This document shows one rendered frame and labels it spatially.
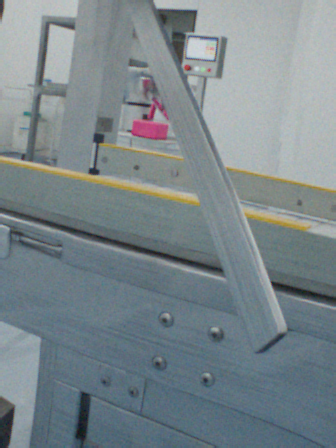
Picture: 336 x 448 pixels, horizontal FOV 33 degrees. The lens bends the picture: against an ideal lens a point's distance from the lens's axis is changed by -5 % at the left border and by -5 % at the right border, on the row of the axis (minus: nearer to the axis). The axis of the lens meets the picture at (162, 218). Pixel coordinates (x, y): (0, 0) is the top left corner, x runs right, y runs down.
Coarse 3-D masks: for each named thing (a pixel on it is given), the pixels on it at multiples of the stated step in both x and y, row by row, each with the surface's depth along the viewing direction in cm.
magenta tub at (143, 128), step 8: (136, 120) 304; (144, 120) 314; (136, 128) 305; (144, 128) 302; (152, 128) 299; (160, 128) 301; (168, 128) 307; (144, 136) 302; (152, 136) 300; (160, 136) 303
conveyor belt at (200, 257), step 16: (112, 176) 75; (176, 192) 69; (16, 208) 50; (32, 208) 50; (256, 208) 66; (64, 224) 48; (80, 224) 47; (320, 224) 62; (128, 240) 45; (144, 240) 45; (192, 256) 43; (208, 256) 43; (272, 272) 40; (304, 288) 39; (320, 288) 39
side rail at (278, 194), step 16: (112, 160) 75; (128, 160) 74; (144, 160) 73; (160, 160) 72; (176, 160) 71; (144, 176) 73; (160, 176) 72; (176, 176) 71; (240, 176) 67; (256, 176) 67; (240, 192) 68; (256, 192) 67; (272, 192) 66; (288, 192) 65; (304, 192) 64; (320, 192) 63; (288, 208) 65; (304, 208) 64; (320, 208) 63
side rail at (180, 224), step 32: (0, 192) 49; (32, 192) 47; (64, 192) 46; (96, 192) 44; (128, 192) 43; (96, 224) 45; (128, 224) 43; (160, 224) 42; (192, 224) 41; (256, 224) 39; (288, 256) 38; (320, 256) 37
